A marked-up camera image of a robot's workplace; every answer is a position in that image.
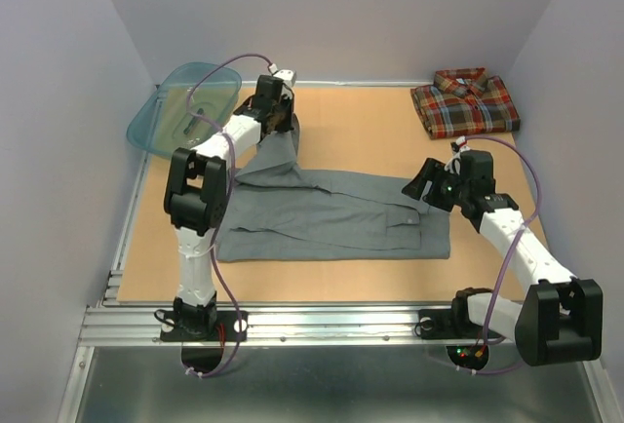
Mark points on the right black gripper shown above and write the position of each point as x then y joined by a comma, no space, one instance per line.
433,171

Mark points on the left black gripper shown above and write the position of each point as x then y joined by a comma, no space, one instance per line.
288,124

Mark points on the grey long sleeve shirt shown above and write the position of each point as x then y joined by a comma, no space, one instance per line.
280,211

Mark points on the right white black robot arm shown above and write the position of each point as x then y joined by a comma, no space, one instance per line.
561,318

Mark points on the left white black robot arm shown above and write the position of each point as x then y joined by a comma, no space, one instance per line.
200,180

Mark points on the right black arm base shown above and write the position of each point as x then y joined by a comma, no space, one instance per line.
450,322

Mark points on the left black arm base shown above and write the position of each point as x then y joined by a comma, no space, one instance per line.
186,323

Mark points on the folded plaid flannel shirt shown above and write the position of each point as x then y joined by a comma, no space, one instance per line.
465,101

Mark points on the teal transparent plastic bin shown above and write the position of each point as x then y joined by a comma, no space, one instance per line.
173,116

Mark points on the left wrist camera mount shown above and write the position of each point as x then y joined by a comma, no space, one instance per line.
288,76

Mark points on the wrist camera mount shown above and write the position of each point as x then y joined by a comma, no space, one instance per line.
457,149
288,76

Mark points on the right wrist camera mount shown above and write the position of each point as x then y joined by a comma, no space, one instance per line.
457,149

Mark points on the aluminium rail frame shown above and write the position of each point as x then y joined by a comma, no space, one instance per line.
328,341

